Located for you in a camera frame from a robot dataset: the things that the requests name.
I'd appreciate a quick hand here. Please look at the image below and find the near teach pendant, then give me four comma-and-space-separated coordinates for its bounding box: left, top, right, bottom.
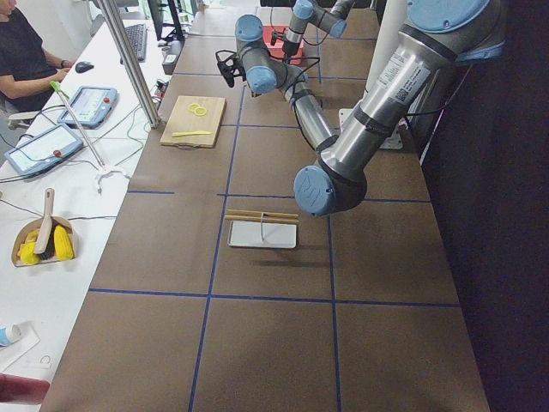
4, 124, 83, 177

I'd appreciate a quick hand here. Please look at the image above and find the black computer mouse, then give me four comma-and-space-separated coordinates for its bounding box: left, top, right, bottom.
74, 61, 94, 74

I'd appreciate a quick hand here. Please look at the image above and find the aluminium frame post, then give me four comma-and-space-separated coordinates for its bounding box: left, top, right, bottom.
98, 0, 161, 129

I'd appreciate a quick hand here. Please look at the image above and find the black keyboard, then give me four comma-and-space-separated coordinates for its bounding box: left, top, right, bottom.
124, 23, 148, 63

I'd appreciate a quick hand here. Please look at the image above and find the white blue tube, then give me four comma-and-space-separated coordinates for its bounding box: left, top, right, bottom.
0, 324, 22, 348

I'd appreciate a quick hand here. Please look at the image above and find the far teach pendant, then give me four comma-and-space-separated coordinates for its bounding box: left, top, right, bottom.
69, 86, 118, 129

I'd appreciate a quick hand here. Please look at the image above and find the red cylinder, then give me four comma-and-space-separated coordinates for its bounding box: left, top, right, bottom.
1, 373, 50, 405

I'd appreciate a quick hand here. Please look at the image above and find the bamboo cutting board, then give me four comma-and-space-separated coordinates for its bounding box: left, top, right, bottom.
160, 95, 226, 148

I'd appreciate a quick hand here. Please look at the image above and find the white tray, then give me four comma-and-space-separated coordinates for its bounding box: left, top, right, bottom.
227, 221, 298, 249

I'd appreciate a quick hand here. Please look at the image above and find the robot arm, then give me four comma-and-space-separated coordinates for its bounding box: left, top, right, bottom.
282, 0, 355, 58
235, 1, 508, 216

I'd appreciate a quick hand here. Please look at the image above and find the yellow plastic knife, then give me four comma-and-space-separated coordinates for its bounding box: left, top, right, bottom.
171, 130, 213, 137

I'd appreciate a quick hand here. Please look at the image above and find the wooden dustpan with brush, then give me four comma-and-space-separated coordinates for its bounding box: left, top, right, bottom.
11, 188, 77, 267

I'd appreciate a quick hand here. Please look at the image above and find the lemon slice near edge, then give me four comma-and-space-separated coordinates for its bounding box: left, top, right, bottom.
194, 106, 208, 117

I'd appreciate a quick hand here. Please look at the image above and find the red box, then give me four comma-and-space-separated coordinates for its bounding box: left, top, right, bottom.
262, 25, 305, 65

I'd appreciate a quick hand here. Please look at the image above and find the teach pendant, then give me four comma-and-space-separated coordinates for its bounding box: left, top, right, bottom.
4, 124, 83, 177
69, 86, 118, 129

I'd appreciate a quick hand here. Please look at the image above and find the person in black shirt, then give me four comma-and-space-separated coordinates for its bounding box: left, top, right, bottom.
1, 1, 75, 112

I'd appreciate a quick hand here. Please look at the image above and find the long reach grabber tool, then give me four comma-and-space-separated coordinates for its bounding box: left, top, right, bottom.
50, 81, 130, 194

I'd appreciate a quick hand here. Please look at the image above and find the bamboo towel rack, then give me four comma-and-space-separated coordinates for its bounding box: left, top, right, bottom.
225, 209, 299, 227

